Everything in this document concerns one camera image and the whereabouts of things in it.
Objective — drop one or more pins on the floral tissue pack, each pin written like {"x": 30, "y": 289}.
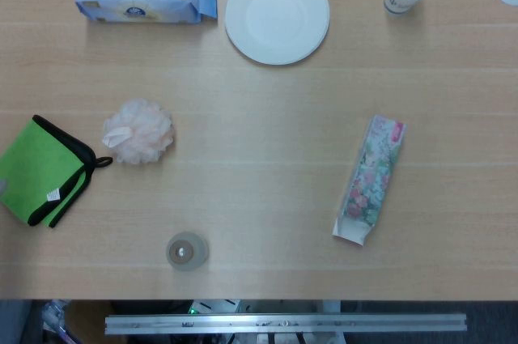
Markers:
{"x": 372, "y": 174}

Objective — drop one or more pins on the robot base electronics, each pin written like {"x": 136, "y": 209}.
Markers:
{"x": 214, "y": 307}

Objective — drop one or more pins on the pink bath pouf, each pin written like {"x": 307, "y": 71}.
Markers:
{"x": 139, "y": 131}

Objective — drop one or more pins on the white paper plate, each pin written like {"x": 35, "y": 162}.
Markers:
{"x": 277, "y": 15}

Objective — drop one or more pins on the green cloth black trim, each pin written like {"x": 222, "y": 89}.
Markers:
{"x": 36, "y": 166}

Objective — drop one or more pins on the aluminium rail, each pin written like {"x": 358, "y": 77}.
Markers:
{"x": 283, "y": 324}

